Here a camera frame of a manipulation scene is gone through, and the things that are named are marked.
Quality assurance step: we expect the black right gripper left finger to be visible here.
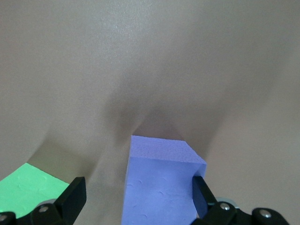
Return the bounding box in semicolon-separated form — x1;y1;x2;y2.
30;177;87;225

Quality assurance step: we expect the purple foam cube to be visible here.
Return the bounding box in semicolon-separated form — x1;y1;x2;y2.
120;135;208;225

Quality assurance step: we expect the green foam cube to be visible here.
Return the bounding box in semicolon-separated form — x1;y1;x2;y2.
0;163;70;218

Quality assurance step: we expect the brown table cover sheet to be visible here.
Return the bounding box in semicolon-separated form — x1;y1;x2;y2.
0;0;300;225

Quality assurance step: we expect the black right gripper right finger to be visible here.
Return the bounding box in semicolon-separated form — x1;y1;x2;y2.
191;176;253;225

